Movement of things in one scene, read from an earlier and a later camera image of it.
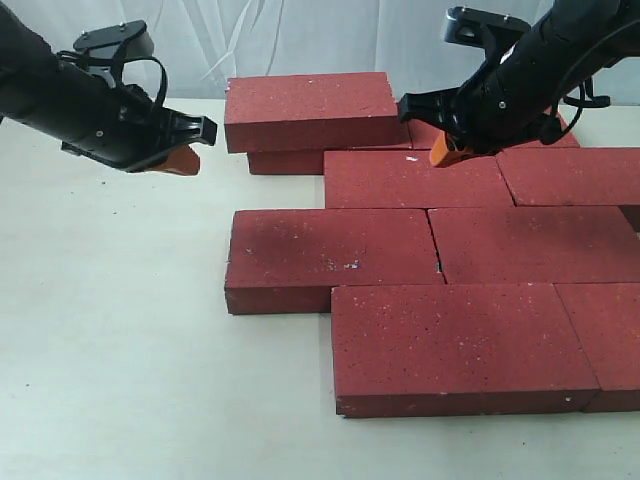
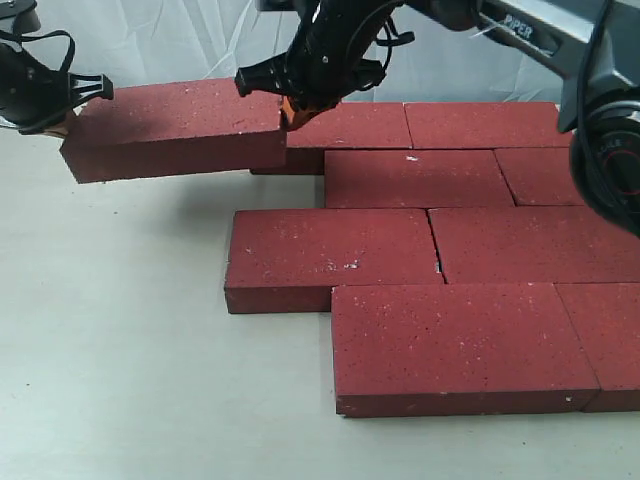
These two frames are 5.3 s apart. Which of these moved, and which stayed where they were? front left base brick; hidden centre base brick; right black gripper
Moved: right black gripper
Stayed: hidden centre base brick; front left base brick
